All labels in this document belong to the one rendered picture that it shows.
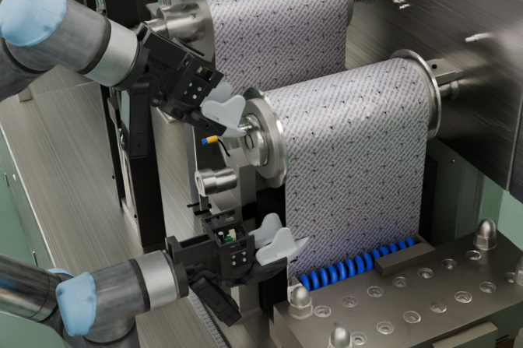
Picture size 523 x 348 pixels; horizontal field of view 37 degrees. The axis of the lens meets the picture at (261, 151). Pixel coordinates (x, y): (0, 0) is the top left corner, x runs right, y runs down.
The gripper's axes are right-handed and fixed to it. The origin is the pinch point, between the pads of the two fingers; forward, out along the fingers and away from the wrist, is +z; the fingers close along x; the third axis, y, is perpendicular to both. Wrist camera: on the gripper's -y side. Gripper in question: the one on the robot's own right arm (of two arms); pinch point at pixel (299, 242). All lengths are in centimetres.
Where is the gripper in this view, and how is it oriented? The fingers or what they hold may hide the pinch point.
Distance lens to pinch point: 118.1
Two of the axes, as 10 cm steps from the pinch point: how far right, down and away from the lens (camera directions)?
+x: -4.3, -4.8, 7.7
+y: -0.4, -8.4, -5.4
